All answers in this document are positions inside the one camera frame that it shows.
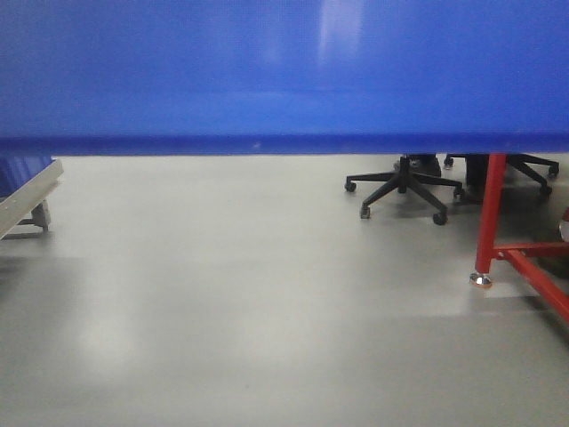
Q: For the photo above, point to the large blue plastic bin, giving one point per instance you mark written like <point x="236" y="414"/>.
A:
<point x="109" y="78"/>

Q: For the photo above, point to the black office chair base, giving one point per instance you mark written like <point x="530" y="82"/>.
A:
<point x="411" y="172"/>

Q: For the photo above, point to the red metal frame leg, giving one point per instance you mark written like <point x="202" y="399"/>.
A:
<point x="519" y="255"/>

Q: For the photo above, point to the grey aluminium rack frame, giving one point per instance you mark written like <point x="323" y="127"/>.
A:
<point x="27" y="205"/>

